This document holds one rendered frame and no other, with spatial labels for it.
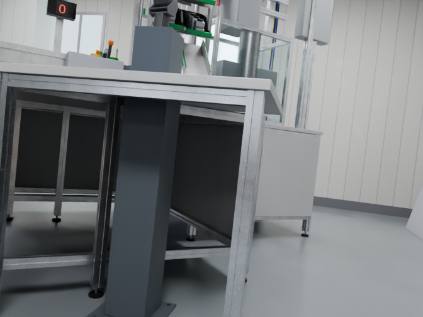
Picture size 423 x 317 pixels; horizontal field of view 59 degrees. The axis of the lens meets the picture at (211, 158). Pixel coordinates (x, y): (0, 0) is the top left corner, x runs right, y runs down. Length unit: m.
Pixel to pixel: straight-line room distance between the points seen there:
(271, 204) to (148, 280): 1.66
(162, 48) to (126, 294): 0.88
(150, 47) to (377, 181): 4.23
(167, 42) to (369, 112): 4.11
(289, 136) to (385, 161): 2.50
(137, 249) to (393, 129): 4.31
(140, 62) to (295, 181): 1.91
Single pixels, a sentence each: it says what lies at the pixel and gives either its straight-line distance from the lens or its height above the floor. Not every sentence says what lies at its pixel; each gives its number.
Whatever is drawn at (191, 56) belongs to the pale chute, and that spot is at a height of 1.10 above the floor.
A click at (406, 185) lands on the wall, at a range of 5.31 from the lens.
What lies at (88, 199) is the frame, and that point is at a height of 0.16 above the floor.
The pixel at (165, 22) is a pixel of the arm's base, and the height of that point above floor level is 1.09.
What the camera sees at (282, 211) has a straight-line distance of 2.97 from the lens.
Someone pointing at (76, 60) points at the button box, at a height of 0.93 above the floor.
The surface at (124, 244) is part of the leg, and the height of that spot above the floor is 0.28.
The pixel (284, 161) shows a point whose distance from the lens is 2.91.
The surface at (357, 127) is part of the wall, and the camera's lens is 5.19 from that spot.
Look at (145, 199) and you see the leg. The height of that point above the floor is 0.45.
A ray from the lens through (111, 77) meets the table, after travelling 1.16.
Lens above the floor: 0.67
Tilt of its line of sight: 2 degrees down
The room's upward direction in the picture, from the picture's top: 6 degrees clockwise
